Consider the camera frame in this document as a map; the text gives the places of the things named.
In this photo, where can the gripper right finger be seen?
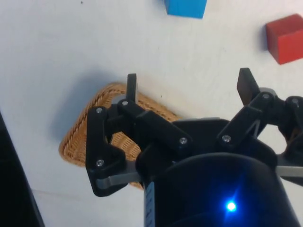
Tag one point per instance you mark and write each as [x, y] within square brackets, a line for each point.
[246, 118]

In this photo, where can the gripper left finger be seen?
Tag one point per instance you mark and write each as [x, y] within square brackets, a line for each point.
[151, 123]

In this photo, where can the wicker basket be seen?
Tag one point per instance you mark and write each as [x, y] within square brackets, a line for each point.
[78, 132]

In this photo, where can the red cube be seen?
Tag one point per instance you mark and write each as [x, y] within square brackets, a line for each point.
[287, 40]

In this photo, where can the blue cube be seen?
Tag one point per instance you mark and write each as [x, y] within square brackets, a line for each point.
[187, 7]

